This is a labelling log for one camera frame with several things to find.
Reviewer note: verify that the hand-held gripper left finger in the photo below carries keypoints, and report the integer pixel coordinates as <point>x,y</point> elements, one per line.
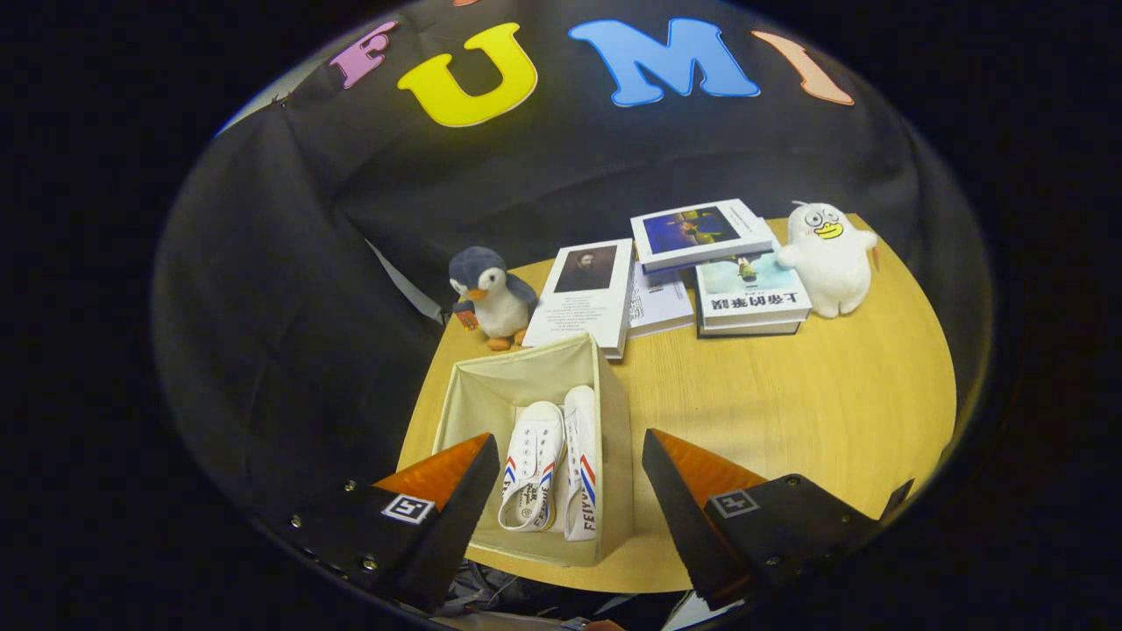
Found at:
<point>456,526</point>

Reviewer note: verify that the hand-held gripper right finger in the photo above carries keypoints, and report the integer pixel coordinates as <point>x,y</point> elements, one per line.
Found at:
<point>675,517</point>

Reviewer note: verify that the white canvas shoe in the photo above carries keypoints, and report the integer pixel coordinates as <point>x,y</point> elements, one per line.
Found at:
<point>535,438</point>
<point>583,438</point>

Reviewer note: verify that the beige fabric storage box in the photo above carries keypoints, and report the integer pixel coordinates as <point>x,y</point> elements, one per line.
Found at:
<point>491,394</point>

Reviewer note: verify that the thick plain white book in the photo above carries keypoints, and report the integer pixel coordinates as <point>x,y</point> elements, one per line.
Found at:
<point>749,329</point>

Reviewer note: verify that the white book with text cover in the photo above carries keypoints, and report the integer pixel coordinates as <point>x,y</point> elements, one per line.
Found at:
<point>657,302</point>

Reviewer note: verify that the grey penguin plush toy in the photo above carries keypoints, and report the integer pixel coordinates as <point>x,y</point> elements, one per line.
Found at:
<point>495,298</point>

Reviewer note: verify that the book with teal cover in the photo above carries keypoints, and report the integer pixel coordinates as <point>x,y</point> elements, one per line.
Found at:
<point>754,294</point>

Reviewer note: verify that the book with portrait cover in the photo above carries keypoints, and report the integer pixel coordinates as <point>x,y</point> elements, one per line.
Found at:
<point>583,298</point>

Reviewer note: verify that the black backdrop cloth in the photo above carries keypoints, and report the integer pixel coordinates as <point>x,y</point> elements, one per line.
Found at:
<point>307,307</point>

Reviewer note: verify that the book with blue picture cover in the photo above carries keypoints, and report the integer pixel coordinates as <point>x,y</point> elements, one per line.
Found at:
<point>697,232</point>

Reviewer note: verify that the white duck plush toy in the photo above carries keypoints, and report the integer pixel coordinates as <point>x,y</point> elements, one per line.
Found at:
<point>828,263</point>

